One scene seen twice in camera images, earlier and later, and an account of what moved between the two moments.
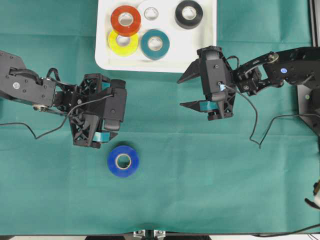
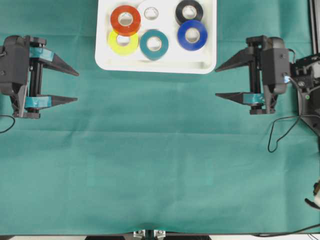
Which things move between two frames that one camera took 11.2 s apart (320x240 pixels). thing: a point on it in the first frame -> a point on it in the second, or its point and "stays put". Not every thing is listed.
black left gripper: [87, 119] -> [28, 95]
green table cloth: [169, 168] stays put
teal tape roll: [152, 54] stays put
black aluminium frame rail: [314, 10] stays put
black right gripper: [225, 107] -> [258, 94]
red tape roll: [122, 30] stays put
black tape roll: [185, 23] stays put
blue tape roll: [125, 150] -> [190, 46]
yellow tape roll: [126, 50] stays put
